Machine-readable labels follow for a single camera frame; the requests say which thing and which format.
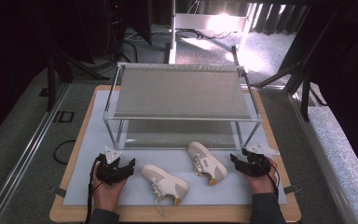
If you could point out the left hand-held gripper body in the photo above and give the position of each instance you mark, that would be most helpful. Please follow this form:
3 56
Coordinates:
110 172

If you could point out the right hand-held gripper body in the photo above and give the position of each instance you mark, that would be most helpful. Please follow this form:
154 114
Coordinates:
256 165

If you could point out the white and grey sneaker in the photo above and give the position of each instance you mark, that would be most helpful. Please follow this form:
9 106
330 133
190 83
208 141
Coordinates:
206 163
164 183

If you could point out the metal shoe rack grey shelves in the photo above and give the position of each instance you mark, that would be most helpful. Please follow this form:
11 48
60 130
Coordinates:
180 93

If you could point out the person's right hand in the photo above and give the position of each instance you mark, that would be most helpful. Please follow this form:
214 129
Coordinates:
261 185

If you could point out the person's left hand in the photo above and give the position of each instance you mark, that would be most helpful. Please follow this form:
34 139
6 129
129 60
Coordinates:
107 194

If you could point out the pale blue mat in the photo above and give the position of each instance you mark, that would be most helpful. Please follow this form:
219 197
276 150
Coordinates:
84 174

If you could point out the black metal stand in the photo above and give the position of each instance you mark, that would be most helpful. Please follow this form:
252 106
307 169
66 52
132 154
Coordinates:
305 96
50 84

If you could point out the aluminium rail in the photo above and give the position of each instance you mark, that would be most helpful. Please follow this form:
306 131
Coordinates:
28 152
320 161

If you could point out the black floor bracket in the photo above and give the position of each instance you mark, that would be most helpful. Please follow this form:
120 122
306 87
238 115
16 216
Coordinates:
64 117

